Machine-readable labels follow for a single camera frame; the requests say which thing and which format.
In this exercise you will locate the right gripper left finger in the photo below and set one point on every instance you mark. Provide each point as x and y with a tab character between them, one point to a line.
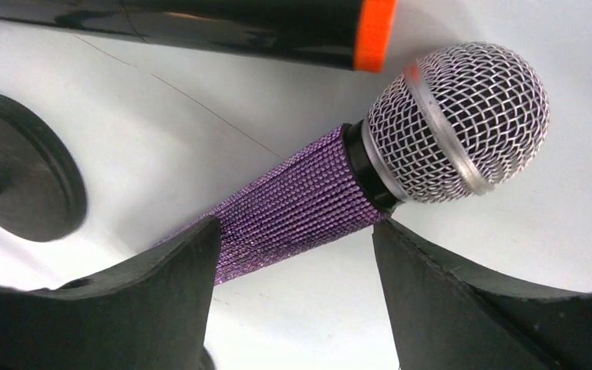
147	312

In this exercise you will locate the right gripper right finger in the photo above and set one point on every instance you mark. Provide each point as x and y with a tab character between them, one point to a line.
447	312

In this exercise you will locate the black fork clip stand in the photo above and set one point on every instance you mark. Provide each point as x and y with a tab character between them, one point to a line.
42	194

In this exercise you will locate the purple glitter microphone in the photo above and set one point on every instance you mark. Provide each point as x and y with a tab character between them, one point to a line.
454	124

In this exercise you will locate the black microphone orange end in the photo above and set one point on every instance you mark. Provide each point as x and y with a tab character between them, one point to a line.
342	34

